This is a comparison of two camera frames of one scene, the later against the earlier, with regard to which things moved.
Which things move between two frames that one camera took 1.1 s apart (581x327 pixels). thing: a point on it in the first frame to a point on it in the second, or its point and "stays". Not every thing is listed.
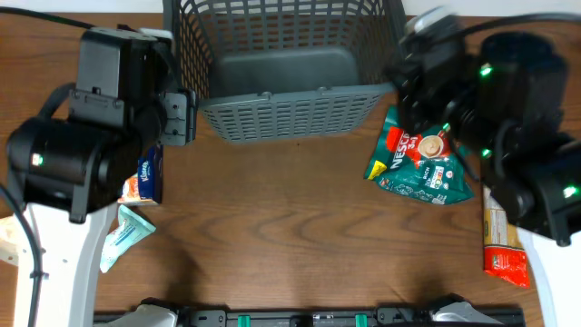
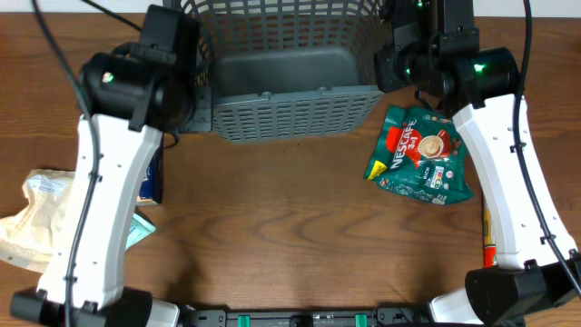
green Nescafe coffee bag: (428, 165) stays
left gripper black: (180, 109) to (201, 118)
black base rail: (301, 318) stays
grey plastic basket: (278, 71) stays
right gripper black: (409, 99) to (388, 69)
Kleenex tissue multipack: (145, 186) stays
